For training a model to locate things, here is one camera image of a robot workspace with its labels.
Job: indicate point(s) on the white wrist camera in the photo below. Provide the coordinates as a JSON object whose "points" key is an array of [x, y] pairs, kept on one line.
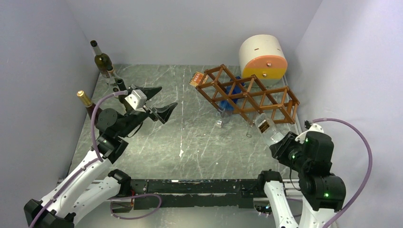
{"points": [[136, 99], [312, 127]]}

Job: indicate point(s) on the clear round liquor bottle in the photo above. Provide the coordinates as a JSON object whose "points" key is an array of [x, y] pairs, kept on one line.
{"points": [[113, 78]]}

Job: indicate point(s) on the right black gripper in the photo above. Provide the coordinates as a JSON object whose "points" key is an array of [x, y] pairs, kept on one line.
{"points": [[279, 149]]}

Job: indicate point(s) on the clear square black-capped bottle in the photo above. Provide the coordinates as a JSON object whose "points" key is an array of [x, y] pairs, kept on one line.
{"points": [[265, 127]]}

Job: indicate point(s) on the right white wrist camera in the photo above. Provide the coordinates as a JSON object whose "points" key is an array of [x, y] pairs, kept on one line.
{"points": [[312, 127]]}

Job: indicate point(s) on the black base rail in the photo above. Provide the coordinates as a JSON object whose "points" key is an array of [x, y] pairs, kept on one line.
{"points": [[241, 193]]}

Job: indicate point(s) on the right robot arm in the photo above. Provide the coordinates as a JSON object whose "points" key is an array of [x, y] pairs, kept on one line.
{"points": [[323, 193]]}

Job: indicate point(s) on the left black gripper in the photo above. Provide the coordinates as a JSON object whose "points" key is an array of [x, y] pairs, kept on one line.
{"points": [[163, 113]]}

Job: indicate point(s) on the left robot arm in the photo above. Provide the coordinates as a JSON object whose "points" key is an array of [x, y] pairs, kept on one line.
{"points": [[75, 196]]}

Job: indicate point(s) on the cream orange cylinder container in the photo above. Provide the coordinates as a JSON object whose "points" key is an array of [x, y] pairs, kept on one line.
{"points": [[262, 56]]}

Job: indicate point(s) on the dark gold-capped wine bottle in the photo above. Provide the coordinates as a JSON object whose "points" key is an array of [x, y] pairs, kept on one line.
{"points": [[89, 105]]}

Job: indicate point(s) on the brown wooden wine rack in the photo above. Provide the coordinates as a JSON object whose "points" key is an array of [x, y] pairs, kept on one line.
{"points": [[247, 95]]}

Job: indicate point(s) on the dark green black-capped bottle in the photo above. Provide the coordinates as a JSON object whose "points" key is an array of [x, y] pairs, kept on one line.
{"points": [[121, 87]]}

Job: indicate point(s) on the olive green wine bottle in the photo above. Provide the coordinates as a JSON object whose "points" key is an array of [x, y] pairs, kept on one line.
{"points": [[102, 60]]}

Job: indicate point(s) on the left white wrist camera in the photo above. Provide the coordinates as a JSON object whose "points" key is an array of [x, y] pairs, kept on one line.
{"points": [[136, 99]]}

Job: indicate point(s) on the small orange card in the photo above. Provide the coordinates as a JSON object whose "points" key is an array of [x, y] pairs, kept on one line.
{"points": [[196, 79]]}

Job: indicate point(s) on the clear blue-label bottle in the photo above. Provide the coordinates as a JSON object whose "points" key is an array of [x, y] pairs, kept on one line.
{"points": [[225, 109]]}

